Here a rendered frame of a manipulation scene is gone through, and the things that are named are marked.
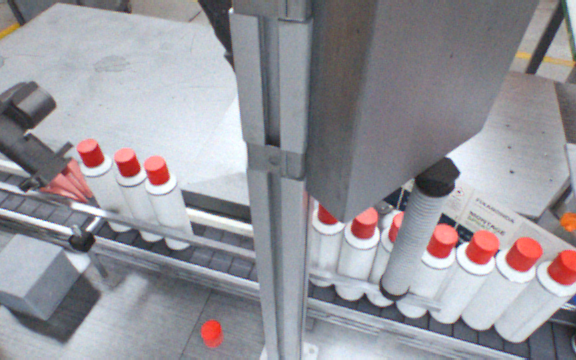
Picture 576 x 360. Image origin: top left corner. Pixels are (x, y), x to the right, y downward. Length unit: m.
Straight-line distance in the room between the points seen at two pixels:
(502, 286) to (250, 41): 0.51
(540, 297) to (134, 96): 1.05
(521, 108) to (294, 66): 1.00
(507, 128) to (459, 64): 0.84
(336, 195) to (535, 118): 0.94
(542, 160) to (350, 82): 0.88
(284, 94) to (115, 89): 1.07
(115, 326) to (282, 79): 0.64
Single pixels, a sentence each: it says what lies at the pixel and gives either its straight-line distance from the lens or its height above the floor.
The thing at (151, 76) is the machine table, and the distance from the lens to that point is 1.32.
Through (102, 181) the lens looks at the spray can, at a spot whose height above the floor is 1.02.
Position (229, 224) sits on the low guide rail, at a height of 0.91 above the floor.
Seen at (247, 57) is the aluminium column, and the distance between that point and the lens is 0.25.
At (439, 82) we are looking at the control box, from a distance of 0.28.
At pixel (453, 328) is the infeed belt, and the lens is 0.75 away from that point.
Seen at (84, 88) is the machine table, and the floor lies 0.83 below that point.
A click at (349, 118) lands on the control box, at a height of 1.38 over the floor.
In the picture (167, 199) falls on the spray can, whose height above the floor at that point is 1.02.
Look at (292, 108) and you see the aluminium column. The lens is 0.26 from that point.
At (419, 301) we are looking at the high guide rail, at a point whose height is 0.96.
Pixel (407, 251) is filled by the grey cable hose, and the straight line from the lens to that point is 0.43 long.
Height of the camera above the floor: 1.53
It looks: 48 degrees down
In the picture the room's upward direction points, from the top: straight up
